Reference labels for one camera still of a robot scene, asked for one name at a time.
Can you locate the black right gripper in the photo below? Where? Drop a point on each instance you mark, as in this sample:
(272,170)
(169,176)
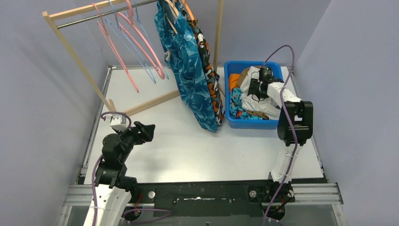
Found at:
(255,84)

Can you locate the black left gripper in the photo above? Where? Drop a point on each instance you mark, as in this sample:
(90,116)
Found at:
(140,131)

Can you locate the white shorts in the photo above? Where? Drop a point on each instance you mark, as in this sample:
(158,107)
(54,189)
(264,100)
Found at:
(267,106)

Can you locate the light blue shark print shorts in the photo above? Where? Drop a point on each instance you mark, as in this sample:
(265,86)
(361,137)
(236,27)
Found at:
(236,109)

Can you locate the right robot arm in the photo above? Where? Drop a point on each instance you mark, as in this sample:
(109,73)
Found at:
(295,124)

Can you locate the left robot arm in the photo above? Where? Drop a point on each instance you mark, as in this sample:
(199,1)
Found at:
(112,174)

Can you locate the orange camouflage shorts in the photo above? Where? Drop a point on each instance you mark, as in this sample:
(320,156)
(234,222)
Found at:
(211,75)

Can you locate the dark blue leaf print shorts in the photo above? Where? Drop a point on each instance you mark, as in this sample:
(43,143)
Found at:
(182,56)

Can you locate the orange hanger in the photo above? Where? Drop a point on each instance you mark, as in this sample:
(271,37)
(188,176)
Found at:
(187,9)

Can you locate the wooden hanger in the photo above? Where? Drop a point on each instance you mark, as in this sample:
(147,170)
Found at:
(171,12)

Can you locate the blue plastic bin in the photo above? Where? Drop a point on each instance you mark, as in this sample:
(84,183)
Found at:
(236,66)

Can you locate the wooden clothes rack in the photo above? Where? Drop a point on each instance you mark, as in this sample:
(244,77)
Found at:
(50,19)

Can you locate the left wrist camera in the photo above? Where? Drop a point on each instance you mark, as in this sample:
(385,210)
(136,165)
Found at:
(120,122)

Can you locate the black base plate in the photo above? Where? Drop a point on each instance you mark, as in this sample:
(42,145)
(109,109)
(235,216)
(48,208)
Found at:
(216,199)

